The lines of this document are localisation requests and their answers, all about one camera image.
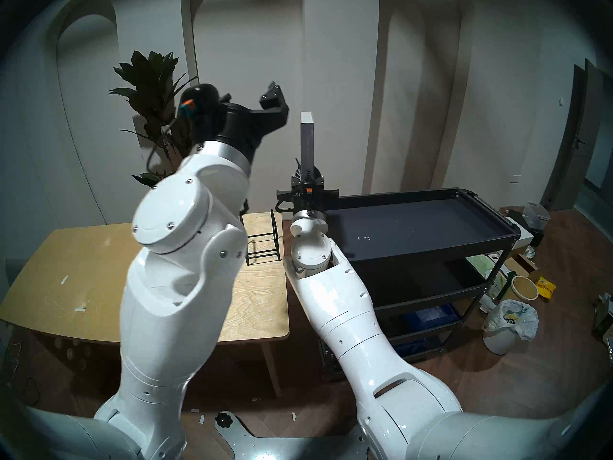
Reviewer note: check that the black star knob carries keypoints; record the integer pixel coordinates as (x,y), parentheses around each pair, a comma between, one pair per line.
(223,419)

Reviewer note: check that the white trash bag bin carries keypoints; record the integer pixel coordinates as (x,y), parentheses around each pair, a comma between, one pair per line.
(507,327)

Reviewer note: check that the white square box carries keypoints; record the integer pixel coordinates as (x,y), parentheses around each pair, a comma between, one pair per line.
(524,234)

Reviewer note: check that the grey Discontent book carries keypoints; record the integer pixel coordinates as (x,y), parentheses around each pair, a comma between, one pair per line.
(307,143)

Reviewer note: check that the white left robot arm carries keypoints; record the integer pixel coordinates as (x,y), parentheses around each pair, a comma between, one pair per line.
(172,281)

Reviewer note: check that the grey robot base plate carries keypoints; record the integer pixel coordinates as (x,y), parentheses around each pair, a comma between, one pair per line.
(287,447)

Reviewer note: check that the yellow packet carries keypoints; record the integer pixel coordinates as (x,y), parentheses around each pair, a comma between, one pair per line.
(546,287)

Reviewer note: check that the clear plastic storage box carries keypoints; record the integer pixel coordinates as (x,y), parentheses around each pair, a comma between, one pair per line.
(536,215)

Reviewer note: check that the round beige tub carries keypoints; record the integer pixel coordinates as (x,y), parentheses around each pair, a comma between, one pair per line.
(524,287)

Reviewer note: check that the brown cardboard box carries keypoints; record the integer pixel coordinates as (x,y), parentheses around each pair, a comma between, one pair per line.
(519,265)

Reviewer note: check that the dark grey door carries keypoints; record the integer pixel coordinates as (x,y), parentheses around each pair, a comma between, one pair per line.
(574,143)

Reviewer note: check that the green white printed bag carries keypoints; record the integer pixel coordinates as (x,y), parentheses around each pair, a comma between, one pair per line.
(483,265)

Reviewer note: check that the black metal utility cart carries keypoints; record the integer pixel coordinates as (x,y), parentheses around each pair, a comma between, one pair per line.
(421,224)

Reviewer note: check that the light wooden table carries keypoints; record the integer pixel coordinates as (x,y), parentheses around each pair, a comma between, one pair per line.
(72,272)

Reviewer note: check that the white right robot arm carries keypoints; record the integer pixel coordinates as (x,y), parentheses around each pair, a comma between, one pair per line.
(345,310)

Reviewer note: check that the black left wrist camera module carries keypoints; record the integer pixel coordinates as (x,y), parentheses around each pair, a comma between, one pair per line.
(205,97)

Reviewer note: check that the dark green potted plant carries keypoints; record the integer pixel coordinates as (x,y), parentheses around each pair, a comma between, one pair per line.
(153,85)

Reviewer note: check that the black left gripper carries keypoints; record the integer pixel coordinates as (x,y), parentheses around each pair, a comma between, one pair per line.
(239,128)

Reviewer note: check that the blue plastic bin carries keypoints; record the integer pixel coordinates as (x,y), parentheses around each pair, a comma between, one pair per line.
(431,315)

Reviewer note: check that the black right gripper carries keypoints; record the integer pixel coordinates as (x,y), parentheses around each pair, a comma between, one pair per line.
(306,200)

